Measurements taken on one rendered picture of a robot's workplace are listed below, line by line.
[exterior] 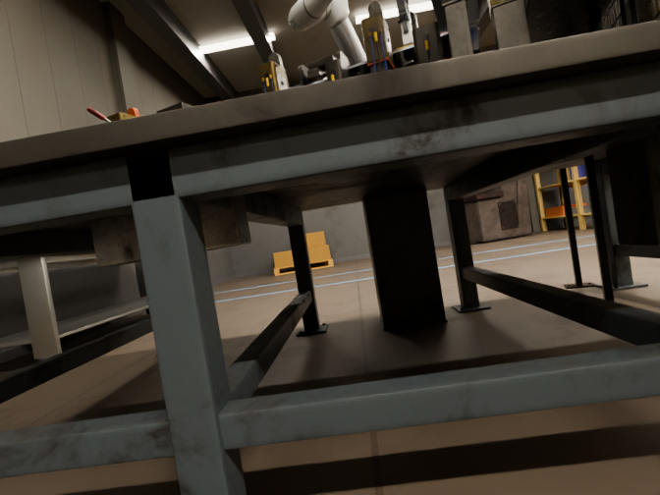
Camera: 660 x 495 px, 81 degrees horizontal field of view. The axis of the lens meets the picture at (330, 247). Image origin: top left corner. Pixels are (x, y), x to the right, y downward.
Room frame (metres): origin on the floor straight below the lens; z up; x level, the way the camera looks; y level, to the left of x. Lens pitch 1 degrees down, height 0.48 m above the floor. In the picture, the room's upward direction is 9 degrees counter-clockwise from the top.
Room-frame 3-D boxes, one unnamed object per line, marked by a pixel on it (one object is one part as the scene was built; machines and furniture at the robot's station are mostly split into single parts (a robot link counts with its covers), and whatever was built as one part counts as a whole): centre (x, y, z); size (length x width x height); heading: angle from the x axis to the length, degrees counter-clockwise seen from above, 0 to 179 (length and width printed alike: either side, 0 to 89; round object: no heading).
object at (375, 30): (1.05, -0.21, 0.87); 0.12 x 0.07 x 0.35; 157
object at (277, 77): (1.22, 0.10, 0.87); 0.12 x 0.07 x 0.35; 157
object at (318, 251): (7.17, 0.55, 0.33); 1.18 x 0.89 x 0.66; 86
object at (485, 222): (6.80, -2.92, 1.28); 1.31 x 1.17 x 2.55; 86
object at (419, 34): (1.02, -0.34, 0.84); 0.12 x 0.07 x 0.28; 157
